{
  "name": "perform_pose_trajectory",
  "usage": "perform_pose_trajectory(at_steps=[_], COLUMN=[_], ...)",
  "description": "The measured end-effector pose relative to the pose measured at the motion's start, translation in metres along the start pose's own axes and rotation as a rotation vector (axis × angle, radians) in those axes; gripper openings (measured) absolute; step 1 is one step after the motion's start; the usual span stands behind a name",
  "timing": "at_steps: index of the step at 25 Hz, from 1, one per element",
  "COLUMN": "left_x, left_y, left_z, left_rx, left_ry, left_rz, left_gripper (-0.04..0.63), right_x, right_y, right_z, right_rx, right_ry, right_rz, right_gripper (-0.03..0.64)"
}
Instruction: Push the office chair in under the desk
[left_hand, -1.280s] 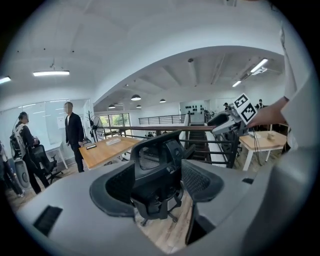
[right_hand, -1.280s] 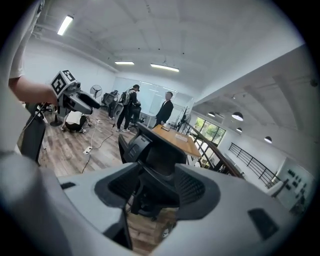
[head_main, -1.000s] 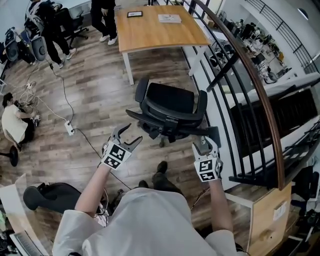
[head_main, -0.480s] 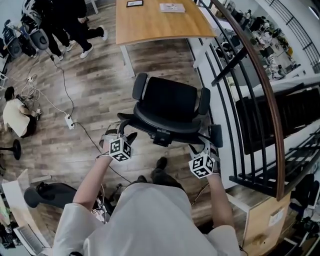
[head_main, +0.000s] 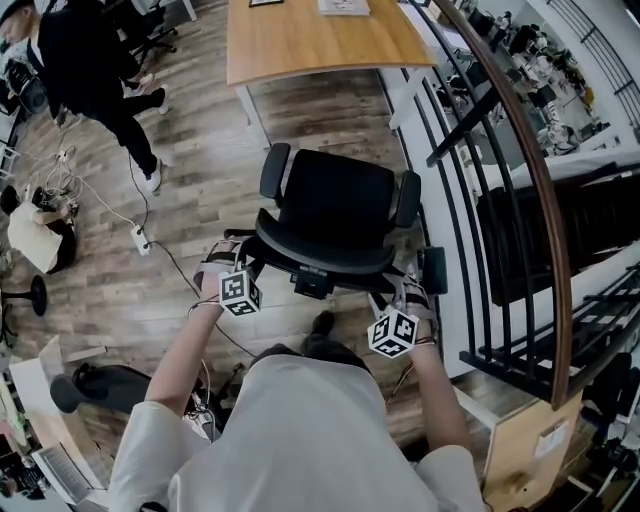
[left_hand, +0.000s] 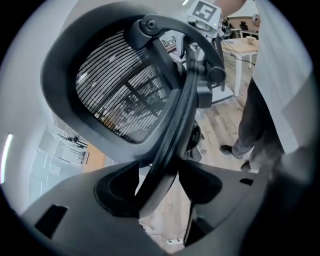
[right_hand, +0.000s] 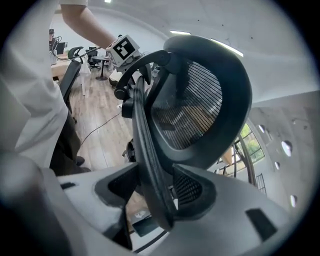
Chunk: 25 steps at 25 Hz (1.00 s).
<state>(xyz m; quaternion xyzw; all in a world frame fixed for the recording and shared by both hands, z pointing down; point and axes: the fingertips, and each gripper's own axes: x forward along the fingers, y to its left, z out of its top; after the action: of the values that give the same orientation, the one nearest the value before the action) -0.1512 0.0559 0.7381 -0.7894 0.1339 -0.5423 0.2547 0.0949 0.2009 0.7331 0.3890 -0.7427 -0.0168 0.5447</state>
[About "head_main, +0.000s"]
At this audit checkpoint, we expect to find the wooden table with white legs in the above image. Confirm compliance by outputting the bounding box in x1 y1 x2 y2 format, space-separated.
226 0 439 146

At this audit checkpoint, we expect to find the person's left hand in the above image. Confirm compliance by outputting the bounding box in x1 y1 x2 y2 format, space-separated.
193 238 246 301

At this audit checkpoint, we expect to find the white side desk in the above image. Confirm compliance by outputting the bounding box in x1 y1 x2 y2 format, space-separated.
9 334 109 506

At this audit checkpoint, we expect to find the person's right hand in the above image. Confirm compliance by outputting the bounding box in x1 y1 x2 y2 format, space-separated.
403 284 441 346

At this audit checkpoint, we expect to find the white cable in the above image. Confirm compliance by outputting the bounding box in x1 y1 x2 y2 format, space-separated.
24 144 136 231

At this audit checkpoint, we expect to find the black staircase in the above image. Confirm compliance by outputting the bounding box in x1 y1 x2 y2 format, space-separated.
474 164 640 311

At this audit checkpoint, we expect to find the person's white shirt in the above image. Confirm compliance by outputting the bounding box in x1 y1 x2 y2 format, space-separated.
107 344 489 512

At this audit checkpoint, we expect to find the black padded chair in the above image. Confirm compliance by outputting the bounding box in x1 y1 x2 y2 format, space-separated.
49 362 221 441

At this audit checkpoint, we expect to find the black round stool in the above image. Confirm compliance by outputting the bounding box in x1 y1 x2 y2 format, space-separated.
0 274 49 317

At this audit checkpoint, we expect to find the person's right forearm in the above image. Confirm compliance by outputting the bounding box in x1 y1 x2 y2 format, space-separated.
409 339 474 454

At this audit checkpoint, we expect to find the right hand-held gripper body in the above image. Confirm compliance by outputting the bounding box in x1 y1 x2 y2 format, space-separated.
367 272 420 360

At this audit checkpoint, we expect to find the person's left forearm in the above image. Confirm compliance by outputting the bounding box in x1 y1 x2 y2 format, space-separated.
144 299 224 416

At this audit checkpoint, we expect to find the person's right black shoe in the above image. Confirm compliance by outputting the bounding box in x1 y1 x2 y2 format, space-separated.
309 310 335 346

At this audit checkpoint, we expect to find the black swivel chair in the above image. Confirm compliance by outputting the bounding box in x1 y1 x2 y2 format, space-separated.
127 0 179 56

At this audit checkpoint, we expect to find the wooden cabinet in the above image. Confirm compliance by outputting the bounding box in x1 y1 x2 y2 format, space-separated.
482 394 586 512

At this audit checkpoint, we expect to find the white paper label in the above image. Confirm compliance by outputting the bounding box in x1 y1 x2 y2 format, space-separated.
534 419 571 459

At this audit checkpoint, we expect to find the black mesh office chair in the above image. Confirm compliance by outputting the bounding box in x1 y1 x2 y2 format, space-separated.
223 142 449 301

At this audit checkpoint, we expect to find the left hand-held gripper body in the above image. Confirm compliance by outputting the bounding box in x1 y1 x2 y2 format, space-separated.
218 244 264 317

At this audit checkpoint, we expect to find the wooden handrail black railing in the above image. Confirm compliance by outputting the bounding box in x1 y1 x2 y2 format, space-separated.
409 0 574 411

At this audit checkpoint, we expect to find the white printed booklet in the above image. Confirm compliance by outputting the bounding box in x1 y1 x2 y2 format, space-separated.
317 0 372 16

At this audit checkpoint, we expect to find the grey laptop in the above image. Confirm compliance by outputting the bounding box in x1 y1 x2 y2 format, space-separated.
32 442 94 506

